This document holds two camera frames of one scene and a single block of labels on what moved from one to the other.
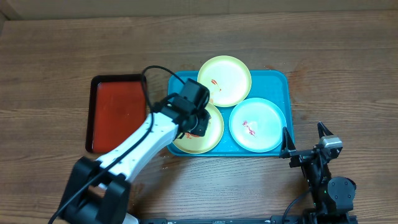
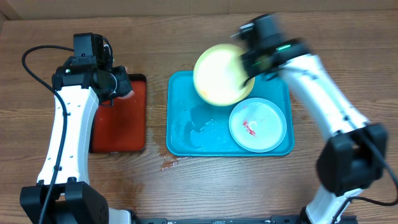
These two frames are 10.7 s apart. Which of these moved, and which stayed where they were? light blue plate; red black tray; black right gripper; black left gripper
Moved: black left gripper; black right gripper
Stayed: light blue plate; red black tray
